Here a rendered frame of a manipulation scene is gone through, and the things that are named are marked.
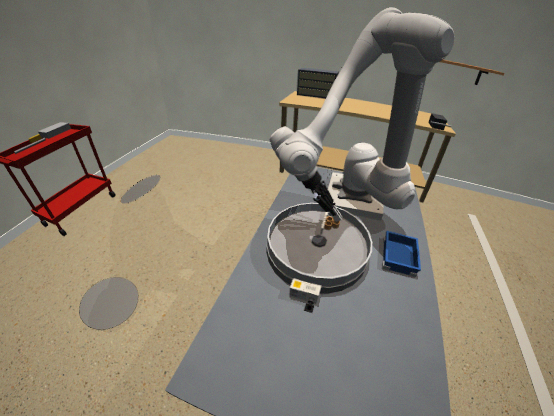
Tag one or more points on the blue open tray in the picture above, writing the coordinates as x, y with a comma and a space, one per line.
401, 249

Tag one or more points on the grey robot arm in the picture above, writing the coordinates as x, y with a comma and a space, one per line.
417, 42

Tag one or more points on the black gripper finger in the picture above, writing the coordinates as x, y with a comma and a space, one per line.
329, 197
326, 205

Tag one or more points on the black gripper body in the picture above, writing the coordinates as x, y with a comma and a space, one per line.
312, 183

